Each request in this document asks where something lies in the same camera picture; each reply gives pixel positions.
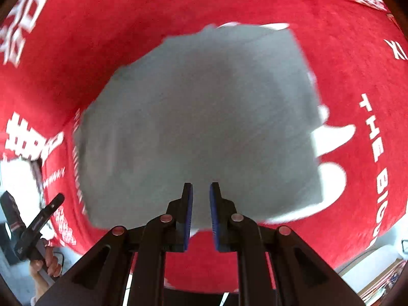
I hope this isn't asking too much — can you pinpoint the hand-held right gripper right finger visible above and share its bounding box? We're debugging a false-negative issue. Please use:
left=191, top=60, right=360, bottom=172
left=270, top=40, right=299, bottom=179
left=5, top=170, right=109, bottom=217
left=209, top=182, right=367, bottom=306

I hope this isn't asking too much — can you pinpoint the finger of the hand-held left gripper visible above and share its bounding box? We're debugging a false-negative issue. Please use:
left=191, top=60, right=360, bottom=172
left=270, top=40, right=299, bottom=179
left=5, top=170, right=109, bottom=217
left=14, top=193, right=65, bottom=259

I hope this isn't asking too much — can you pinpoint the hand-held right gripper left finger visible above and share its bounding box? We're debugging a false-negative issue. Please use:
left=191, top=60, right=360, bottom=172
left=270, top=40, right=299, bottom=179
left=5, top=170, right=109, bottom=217
left=36, top=182, right=194, bottom=306

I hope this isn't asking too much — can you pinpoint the grey shirt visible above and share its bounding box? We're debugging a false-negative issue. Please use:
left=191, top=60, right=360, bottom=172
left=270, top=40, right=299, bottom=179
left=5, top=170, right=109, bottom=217
left=73, top=24, right=326, bottom=230

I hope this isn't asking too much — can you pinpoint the person's left hand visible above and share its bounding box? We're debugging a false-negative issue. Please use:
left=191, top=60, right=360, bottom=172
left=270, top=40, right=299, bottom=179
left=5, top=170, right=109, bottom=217
left=29, top=245, right=63, bottom=300

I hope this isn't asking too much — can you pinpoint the white fringed cloth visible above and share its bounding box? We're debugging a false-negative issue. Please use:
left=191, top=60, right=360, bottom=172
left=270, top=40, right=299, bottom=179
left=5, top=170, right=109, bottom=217
left=0, top=158, right=48, bottom=239

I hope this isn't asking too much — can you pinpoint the stack of magazines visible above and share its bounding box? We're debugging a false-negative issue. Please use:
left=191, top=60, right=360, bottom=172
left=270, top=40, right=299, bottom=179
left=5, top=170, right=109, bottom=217
left=362, top=258, right=407, bottom=305

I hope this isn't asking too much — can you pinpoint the red printed blanket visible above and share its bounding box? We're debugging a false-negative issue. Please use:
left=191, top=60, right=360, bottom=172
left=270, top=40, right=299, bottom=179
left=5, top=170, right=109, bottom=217
left=0, top=0, right=408, bottom=294

